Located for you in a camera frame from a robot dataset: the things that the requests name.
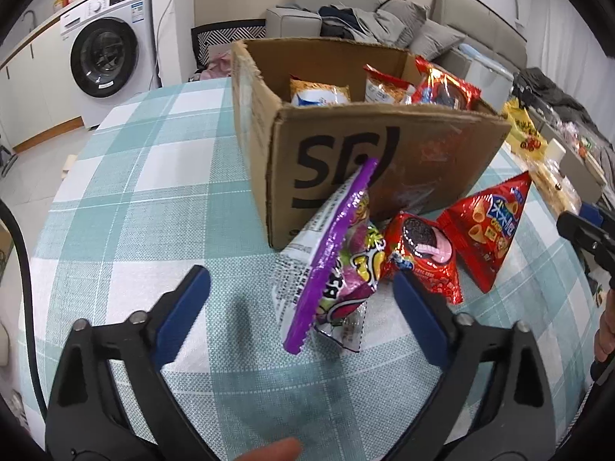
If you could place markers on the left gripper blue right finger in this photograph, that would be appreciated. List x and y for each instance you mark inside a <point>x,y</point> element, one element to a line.
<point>515,419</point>

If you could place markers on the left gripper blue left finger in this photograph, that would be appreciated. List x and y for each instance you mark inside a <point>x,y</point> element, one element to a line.
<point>86,419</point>

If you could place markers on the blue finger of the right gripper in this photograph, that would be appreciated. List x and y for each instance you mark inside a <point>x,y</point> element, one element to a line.
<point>597,242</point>
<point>598,216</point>

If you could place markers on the red triangular biscuit bag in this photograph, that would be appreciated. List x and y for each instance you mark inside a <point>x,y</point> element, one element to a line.
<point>482,227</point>

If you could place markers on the red oreo pack pink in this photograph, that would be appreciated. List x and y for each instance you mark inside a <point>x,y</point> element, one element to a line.
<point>419,245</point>

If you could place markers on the white fried sticks snack bag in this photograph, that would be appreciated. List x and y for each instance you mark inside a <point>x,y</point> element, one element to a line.
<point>384,88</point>

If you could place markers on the purple candy bag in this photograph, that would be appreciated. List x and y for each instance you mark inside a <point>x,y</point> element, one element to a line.
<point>324,276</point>

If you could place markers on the red chocolate cookie pack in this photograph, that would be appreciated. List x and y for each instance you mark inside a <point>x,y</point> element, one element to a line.
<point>442,88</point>

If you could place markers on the person's right hand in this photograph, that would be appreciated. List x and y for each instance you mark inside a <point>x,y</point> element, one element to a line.
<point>604,339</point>

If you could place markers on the person's left hand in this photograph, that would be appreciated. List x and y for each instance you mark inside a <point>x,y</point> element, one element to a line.
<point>287,449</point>

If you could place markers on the white paper cup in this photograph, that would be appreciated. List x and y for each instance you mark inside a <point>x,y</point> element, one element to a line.
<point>555,151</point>

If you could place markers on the yellow plastic bag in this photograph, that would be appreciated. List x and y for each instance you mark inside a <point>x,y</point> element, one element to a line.
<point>525,140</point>

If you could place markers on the grey sofa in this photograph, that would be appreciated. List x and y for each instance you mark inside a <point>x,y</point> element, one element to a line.
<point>435,31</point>

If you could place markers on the teal plaid tablecloth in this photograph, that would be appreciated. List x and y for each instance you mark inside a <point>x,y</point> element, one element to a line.
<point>161,187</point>

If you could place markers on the grey sofa cushion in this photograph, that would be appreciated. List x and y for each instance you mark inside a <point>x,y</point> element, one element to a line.
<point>410,14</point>

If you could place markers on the brown SF cardboard box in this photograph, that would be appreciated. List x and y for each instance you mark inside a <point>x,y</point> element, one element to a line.
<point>429,155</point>

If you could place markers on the pile of clothes on sofa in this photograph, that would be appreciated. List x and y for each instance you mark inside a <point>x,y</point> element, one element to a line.
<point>353,24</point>

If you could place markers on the white washing machine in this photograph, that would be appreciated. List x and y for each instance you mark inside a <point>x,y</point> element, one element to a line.
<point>111,54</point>

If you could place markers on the pink cloth on floor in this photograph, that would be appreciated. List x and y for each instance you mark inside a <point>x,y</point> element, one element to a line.
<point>218,67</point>

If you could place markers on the black patterned chair back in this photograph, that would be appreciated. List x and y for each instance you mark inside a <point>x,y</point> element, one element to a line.
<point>213,39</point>

